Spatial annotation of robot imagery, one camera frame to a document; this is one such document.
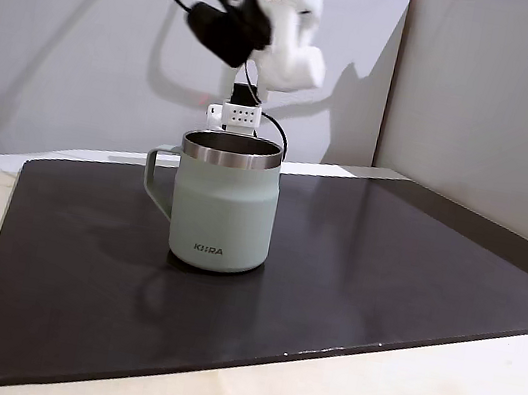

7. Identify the green mug, steel rim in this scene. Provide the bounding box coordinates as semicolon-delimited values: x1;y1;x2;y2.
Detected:
129;120;288;281

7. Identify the dark table mat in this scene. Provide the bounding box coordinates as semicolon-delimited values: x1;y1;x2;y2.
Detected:
0;111;528;395

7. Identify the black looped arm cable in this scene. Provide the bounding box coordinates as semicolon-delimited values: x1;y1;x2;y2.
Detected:
237;57;268;105

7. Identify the black camera box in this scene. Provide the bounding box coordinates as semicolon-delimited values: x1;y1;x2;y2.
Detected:
179;0;279;75

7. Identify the black arm base cable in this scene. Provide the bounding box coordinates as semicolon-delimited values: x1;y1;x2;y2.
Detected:
253;111;293;161

